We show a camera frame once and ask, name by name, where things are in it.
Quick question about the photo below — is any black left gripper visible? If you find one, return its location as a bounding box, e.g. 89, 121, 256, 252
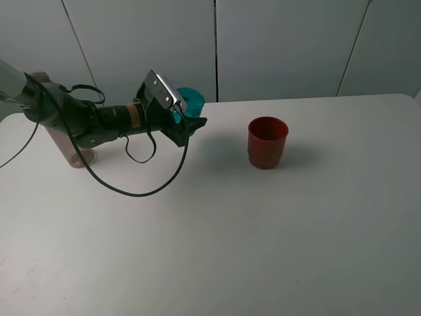
133, 87, 207, 147

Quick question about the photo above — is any teal transparent plastic cup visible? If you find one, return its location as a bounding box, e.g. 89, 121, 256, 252
172, 88, 206, 136

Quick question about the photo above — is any smoky transparent plastic bottle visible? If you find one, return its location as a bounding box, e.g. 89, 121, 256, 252
31, 70, 99, 169

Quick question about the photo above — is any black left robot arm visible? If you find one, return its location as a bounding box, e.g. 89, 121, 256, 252
1, 61, 188, 148

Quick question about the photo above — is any red plastic cup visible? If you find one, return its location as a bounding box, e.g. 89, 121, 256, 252
247, 117, 289, 170

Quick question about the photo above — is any black camera cable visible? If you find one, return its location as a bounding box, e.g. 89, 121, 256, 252
0, 74, 190, 198

